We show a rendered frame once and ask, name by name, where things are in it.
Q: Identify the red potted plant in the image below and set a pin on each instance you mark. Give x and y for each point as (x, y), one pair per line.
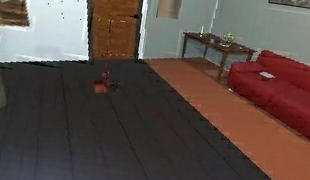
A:
(102, 83)

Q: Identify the white candle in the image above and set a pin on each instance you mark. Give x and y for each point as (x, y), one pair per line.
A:
(202, 29)

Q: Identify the dark brown wooden table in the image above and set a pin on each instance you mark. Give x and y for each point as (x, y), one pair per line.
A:
(219, 47)

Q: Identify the purple small object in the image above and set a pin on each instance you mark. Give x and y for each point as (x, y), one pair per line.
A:
(213, 38)

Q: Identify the brown wooden room door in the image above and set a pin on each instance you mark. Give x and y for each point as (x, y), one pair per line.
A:
(114, 18)

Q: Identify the yellow green round bowl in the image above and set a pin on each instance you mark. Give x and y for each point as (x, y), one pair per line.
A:
(227, 38)

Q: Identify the beige framed picture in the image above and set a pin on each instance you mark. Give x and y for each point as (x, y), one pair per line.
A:
(170, 0)

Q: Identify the white flat object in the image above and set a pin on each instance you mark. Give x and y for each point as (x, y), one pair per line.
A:
(267, 74)

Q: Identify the red sofa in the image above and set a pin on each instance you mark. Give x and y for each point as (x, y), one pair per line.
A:
(292, 95)

